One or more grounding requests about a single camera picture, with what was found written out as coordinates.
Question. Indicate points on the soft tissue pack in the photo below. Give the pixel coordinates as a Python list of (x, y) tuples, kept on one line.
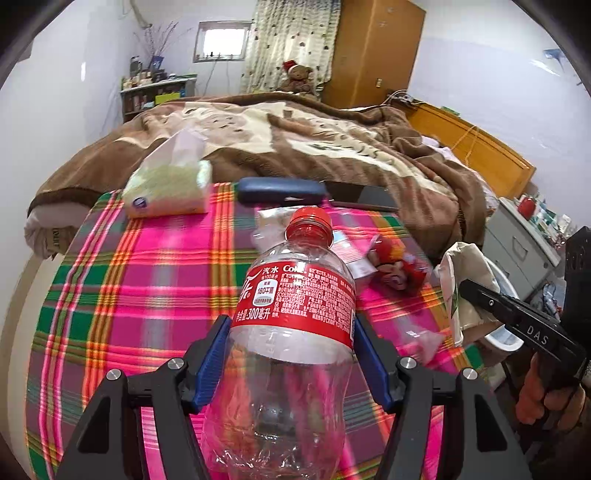
[(166, 189)]

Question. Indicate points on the white round trash bin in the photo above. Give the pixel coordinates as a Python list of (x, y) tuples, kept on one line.
[(505, 342)]

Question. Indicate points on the patterned curtain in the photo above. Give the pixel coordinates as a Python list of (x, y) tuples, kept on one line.
[(286, 37)]

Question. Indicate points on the brown teddy bear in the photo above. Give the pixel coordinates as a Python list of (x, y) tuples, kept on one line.
[(298, 78)]

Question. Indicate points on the person's right hand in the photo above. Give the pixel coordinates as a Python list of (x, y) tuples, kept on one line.
[(531, 392)]

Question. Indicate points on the air conditioner pipe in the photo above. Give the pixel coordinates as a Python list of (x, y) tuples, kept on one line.
[(140, 14)]

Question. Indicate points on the red jar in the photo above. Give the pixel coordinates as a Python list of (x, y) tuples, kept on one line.
[(526, 207)]

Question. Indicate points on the dark blue glasses case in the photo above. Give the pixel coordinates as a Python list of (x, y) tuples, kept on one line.
[(277, 189)]

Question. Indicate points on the cream paper bag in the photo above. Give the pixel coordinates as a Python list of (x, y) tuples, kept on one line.
[(466, 277)]

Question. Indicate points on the blue vase with branches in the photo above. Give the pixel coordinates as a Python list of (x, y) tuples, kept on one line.
[(157, 62)]

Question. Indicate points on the wooden headboard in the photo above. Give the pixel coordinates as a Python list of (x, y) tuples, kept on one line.
[(485, 147)]

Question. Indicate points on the red snack wrapper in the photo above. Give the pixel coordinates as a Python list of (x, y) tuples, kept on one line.
[(397, 272)]

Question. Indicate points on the white power strip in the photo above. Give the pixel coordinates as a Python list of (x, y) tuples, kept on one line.
[(402, 98)]

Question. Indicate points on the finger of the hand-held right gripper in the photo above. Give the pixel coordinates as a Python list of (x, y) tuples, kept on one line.
[(494, 307)]

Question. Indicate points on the row of small boxes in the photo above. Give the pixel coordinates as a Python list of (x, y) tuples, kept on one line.
[(554, 224)]

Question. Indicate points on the clear plastic wrap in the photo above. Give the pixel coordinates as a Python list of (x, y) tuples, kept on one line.
[(425, 344)]

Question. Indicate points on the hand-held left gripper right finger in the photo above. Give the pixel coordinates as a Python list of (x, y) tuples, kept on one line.
[(375, 364)]

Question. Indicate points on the grey drawer nightstand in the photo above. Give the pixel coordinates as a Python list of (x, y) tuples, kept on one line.
[(512, 244)]

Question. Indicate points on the blue bird wall sticker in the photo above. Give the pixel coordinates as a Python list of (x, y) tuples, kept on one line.
[(554, 57)]

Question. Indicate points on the brown patterned blanket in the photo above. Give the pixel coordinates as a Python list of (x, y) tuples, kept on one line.
[(323, 152)]

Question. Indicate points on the clear red label plastic bottle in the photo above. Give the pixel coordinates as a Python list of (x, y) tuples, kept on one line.
[(295, 300)]

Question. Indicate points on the cluttered small shelf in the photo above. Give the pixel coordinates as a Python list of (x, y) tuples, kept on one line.
[(152, 99)]

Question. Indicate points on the black smartphone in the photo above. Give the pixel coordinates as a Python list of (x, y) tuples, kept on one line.
[(364, 196)]

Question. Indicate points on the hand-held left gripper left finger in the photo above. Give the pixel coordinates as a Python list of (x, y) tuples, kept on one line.
[(210, 364)]

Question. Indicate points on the pink green plaid sheet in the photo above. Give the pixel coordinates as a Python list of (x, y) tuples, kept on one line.
[(138, 300)]

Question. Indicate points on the wooden wardrobe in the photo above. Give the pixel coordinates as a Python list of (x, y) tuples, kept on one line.
[(369, 50)]

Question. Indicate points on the small window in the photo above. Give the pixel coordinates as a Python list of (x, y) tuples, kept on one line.
[(221, 41)]

